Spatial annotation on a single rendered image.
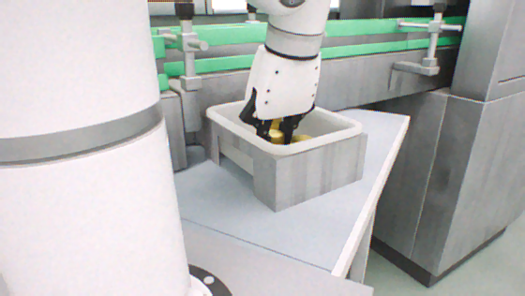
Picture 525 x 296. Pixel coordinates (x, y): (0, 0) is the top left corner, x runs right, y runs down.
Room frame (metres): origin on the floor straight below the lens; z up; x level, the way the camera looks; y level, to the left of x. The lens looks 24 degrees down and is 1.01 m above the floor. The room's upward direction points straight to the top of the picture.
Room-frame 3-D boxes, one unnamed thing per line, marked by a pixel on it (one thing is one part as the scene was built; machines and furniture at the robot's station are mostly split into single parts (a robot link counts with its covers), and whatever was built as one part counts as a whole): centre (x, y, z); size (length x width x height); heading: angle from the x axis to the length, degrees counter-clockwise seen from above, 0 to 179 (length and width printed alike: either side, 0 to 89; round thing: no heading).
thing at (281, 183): (0.54, -0.01, 0.79); 0.27 x 0.17 x 0.08; 33
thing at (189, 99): (0.55, 0.13, 0.85); 0.09 x 0.04 x 0.07; 33
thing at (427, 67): (0.89, -0.41, 0.90); 0.17 x 0.05 x 0.22; 33
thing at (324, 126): (0.52, -0.03, 0.80); 0.22 x 0.17 x 0.09; 33
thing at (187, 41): (0.54, 0.12, 0.95); 0.17 x 0.03 x 0.12; 33
